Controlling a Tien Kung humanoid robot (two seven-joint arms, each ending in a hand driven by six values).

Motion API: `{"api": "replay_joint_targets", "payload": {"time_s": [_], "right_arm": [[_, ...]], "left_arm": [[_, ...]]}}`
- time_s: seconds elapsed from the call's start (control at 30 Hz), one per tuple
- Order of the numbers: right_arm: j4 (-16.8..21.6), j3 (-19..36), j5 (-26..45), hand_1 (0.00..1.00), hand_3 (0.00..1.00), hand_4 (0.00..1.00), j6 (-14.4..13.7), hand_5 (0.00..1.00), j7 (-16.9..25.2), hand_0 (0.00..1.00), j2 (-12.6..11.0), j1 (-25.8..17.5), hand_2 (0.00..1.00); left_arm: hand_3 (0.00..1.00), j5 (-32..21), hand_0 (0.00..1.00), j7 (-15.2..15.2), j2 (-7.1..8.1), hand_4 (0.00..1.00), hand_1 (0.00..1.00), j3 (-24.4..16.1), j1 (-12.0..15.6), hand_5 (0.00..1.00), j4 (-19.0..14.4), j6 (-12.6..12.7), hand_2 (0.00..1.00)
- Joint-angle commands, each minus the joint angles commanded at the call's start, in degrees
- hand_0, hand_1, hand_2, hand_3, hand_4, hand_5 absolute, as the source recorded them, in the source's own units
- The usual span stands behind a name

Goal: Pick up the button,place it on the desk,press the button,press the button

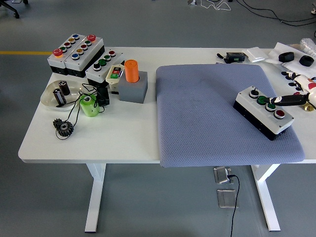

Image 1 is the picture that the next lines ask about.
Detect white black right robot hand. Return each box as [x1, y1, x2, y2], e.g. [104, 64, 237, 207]
[269, 71, 316, 109]

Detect four-control white button box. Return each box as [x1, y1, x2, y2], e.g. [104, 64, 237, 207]
[85, 48, 125, 87]
[233, 85, 295, 141]

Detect five-button white control box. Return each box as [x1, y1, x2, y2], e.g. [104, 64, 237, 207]
[64, 34, 106, 79]
[46, 33, 84, 76]

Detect clear bubble wrap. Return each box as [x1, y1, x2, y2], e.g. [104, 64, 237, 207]
[300, 38, 316, 57]

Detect white paper sheet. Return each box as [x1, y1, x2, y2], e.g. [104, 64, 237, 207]
[268, 41, 316, 76]

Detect black electronic module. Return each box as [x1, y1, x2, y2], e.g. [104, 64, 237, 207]
[226, 51, 246, 62]

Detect grey-blue textured mat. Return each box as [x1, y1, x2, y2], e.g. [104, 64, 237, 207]
[155, 63, 306, 168]

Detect white table leg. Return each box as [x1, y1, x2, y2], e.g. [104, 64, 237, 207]
[84, 163, 107, 233]
[251, 164, 281, 232]

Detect open metal floor socket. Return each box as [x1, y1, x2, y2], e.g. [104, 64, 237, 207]
[213, 166, 235, 185]

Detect closed metal floor plate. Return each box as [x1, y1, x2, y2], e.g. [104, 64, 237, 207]
[216, 189, 239, 209]

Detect grey block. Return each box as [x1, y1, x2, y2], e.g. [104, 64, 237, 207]
[118, 71, 149, 104]

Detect orange cylinder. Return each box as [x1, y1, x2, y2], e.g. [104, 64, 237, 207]
[124, 59, 140, 83]

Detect small black box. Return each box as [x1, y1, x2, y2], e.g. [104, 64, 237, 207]
[95, 86, 111, 107]

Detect light green cylinder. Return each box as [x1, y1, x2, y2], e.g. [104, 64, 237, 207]
[79, 94, 101, 118]

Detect dark brown capacitor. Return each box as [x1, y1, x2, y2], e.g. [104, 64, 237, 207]
[58, 80, 72, 96]
[52, 88, 67, 106]

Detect large dark metal gear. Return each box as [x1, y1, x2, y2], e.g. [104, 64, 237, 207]
[56, 120, 75, 137]

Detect clear shallow dish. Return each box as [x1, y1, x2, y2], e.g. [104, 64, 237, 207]
[40, 79, 86, 112]

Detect black office chair base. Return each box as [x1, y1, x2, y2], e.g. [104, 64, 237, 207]
[0, 0, 29, 19]

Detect black rubber ring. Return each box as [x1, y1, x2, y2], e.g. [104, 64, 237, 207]
[299, 55, 316, 67]
[278, 51, 296, 63]

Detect white switch plate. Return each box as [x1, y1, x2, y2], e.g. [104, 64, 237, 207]
[241, 46, 269, 63]

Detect black floor cables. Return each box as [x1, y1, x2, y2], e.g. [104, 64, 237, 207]
[236, 0, 316, 27]

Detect white floor cable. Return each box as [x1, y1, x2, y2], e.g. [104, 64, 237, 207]
[199, 0, 233, 12]

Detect black floor power cable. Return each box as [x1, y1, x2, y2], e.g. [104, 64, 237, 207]
[227, 174, 240, 237]

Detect beige red-green switch box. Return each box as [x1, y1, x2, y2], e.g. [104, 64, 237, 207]
[105, 64, 125, 94]

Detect thin black wire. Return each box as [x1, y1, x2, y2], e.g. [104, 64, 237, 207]
[54, 83, 107, 141]

